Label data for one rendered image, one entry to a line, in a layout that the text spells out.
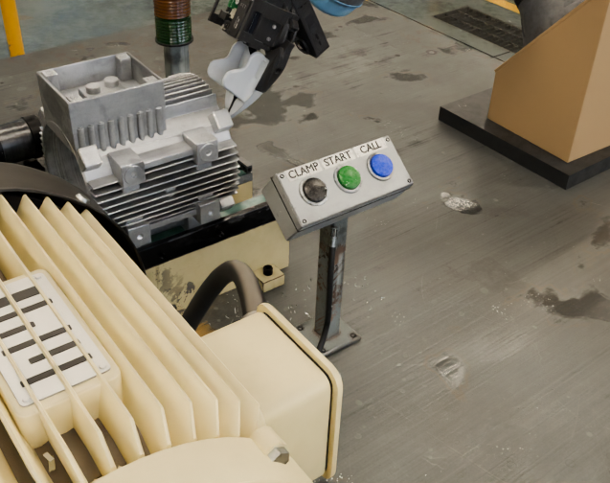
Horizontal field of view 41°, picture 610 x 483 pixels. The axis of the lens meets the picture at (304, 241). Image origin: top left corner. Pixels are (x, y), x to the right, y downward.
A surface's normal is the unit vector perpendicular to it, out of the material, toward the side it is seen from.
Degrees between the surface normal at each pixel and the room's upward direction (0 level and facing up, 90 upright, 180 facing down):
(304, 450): 90
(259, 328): 0
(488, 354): 0
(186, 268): 90
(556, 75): 90
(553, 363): 0
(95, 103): 90
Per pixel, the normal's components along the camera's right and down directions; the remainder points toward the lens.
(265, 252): 0.58, 0.50
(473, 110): 0.04, -0.80
